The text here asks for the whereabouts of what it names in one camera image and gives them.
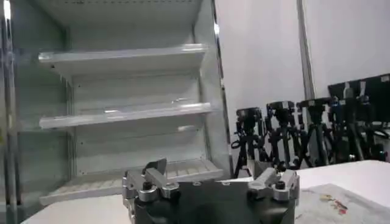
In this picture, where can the black monitor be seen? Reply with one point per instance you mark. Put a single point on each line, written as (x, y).
(373, 94)

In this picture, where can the white empty shelf unit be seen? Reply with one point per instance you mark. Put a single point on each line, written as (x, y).
(128, 91)

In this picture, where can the glass-sided shelf unit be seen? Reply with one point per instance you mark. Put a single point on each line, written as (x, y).
(7, 121)

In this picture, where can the grey printed t-shirt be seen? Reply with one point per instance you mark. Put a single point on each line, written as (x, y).
(344, 207)

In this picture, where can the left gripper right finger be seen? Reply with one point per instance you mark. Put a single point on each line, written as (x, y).
(274, 182)

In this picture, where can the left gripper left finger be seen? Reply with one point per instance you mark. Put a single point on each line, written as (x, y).
(152, 181)

